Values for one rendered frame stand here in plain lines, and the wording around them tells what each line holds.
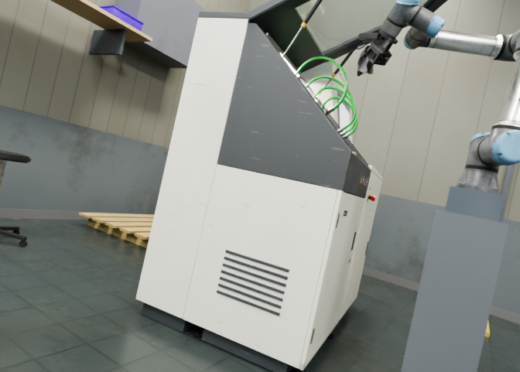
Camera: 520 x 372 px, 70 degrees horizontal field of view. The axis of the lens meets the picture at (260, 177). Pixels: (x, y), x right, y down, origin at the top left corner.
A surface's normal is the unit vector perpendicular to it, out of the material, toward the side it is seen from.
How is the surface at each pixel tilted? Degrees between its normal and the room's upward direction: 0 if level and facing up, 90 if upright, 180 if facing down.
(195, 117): 90
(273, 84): 90
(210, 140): 90
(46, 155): 90
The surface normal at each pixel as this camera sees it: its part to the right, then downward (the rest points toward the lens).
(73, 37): 0.84, 0.18
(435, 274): -0.50, -0.12
